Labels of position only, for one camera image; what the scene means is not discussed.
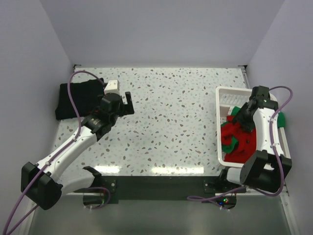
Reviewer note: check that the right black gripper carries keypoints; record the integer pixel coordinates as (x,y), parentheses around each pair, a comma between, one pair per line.
(248,127)

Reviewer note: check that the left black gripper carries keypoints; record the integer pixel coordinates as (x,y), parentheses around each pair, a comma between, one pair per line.
(129,109)

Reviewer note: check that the red t shirt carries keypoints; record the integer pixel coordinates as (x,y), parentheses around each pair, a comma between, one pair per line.
(247,143)

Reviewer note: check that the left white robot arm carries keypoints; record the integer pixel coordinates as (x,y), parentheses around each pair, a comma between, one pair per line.
(42,182)

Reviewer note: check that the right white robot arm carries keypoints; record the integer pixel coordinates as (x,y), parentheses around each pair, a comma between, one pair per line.
(266,169)

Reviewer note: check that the white plastic laundry basket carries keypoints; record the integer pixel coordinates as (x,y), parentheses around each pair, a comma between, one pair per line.
(227,97)

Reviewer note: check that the green t shirt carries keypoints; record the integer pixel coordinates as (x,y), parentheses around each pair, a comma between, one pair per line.
(230,143)

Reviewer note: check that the folded black t shirt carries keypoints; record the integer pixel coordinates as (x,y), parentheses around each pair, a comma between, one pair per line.
(86,96)

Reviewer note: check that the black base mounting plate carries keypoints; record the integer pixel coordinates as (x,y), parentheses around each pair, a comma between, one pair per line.
(169,188)

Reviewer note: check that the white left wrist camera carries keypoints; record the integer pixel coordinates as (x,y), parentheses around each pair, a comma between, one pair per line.
(113,86)

